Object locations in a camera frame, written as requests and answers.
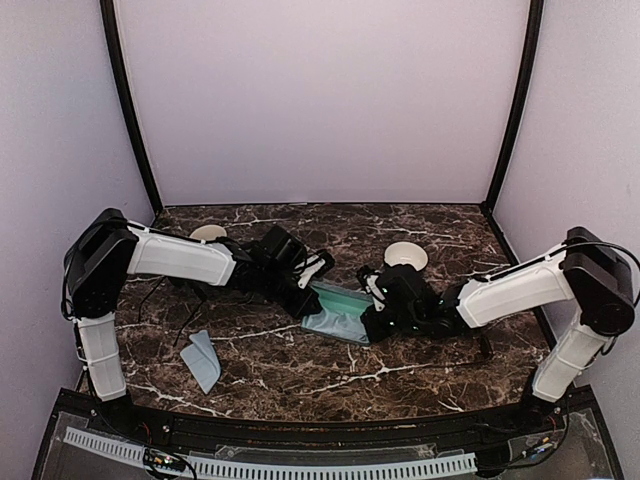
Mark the black frame post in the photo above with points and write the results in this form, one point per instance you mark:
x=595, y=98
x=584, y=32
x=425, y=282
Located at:
x=521, y=89
x=128, y=109

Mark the dark sunglasses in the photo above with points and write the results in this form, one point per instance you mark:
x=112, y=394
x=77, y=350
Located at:
x=484, y=356

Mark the blue cleaning cloth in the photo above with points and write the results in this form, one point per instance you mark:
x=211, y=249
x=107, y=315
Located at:
x=202, y=360
x=338, y=325

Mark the black front rail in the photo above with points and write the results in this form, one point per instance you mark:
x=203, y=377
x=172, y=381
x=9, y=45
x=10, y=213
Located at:
x=471, y=430

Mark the white slotted cable duct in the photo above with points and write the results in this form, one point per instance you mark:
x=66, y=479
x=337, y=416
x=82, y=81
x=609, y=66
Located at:
x=201, y=466

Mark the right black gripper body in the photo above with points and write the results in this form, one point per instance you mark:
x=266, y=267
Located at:
x=405, y=321

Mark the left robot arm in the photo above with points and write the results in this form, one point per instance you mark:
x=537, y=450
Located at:
x=96, y=267

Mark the cream bowl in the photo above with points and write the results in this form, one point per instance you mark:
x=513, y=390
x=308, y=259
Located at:
x=406, y=253

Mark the grey glasses case green lining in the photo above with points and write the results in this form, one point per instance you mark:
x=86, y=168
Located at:
x=338, y=299

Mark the right black frame post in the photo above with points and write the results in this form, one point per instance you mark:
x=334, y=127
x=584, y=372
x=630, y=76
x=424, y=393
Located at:
x=521, y=89

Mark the left black frame post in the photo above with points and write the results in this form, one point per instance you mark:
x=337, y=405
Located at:
x=128, y=109

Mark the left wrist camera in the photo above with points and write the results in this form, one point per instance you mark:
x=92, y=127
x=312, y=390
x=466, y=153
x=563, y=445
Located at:
x=315, y=265

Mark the folded blue cleaning cloth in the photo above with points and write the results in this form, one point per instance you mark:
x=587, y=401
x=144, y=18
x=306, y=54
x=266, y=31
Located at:
x=202, y=360

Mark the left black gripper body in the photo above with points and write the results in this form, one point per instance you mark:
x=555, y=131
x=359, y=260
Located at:
x=290, y=304

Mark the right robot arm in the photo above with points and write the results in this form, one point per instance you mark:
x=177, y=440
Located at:
x=594, y=274

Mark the cream paper cup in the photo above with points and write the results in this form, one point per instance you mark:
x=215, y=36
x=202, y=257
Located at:
x=209, y=232

